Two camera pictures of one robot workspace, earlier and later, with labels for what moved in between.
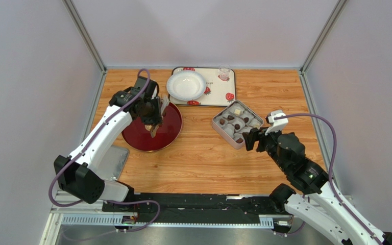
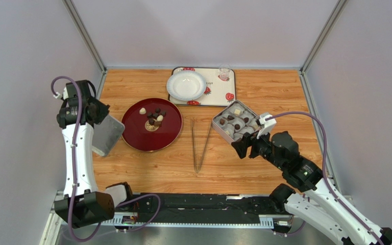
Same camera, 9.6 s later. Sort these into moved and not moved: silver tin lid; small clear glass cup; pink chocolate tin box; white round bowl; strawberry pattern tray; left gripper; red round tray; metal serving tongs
Moved: metal serving tongs; silver tin lid; left gripper
Not moved: small clear glass cup; strawberry pattern tray; pink chocolate tin box; white round bowl; red round tray
